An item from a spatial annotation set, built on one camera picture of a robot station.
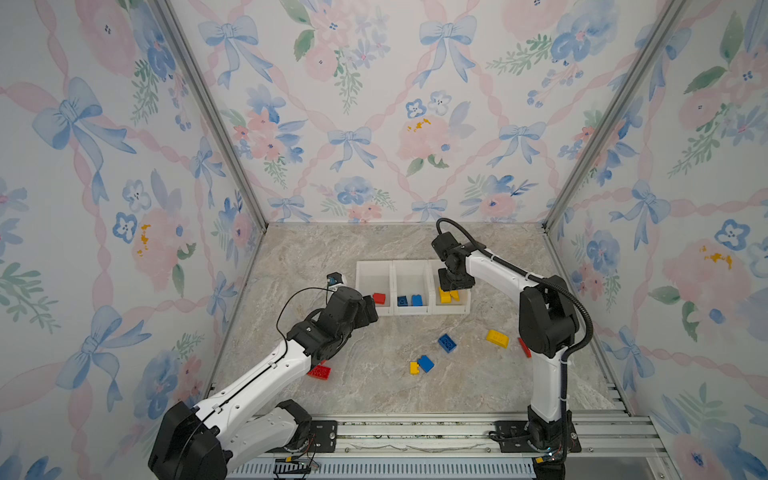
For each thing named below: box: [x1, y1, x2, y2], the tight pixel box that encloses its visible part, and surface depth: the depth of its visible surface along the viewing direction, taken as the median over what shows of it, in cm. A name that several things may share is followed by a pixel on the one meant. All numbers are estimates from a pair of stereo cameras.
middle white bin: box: [393, 260, 431, 316], surface depth 100 cm
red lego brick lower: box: [307, 365, 331, 380], surface depth 85 cm
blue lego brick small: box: [417, 355, 435, 373], surface depth 88 cm
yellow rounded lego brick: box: [438, 286, 452, 304], surface depth 100 cm
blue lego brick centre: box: [438, 333, 457, 353], surface depth 90 cm
